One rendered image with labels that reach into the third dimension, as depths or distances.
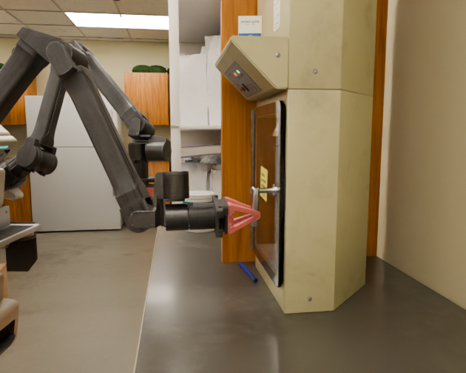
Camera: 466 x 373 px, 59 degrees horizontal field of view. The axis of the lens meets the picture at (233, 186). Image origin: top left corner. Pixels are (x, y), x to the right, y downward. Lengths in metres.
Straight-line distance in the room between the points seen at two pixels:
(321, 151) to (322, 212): 0.13
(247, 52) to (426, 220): 0.67
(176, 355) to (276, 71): 0.56
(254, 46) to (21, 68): 0.50
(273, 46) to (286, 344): 0.56
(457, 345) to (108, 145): 0.78
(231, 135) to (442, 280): 0.67
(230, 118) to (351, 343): 0.68
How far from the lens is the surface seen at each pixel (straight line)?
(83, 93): 0.95
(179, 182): 0.87
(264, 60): 0.85
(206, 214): 0.87
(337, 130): 0.88
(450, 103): 1.14
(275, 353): 0.79
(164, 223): 0.88
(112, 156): 0.91
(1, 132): 1.37
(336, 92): 0.89
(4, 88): 1.04
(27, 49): 1.01
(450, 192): 1.13
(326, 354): 0.80
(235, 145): 1.20
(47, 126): 1.49
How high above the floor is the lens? 1.32
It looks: 7 degrees down
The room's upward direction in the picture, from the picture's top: straight up
